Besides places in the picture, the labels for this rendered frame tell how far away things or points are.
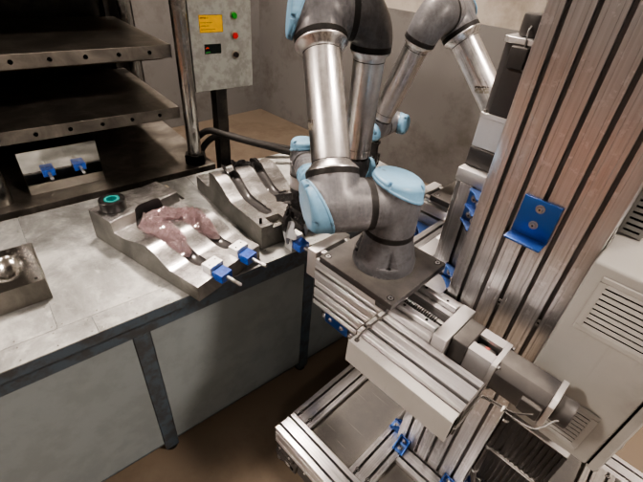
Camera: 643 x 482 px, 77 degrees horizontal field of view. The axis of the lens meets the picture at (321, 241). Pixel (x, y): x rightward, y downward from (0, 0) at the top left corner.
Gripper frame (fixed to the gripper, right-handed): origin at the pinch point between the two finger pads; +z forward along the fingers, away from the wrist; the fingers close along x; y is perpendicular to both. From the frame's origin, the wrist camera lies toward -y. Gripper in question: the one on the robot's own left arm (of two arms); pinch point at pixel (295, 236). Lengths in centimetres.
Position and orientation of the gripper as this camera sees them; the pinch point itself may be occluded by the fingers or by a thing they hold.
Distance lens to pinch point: 137.3
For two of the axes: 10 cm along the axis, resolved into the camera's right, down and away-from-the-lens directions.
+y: 6.8, 4.7, -5.6
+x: 7.3, -3.6, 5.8
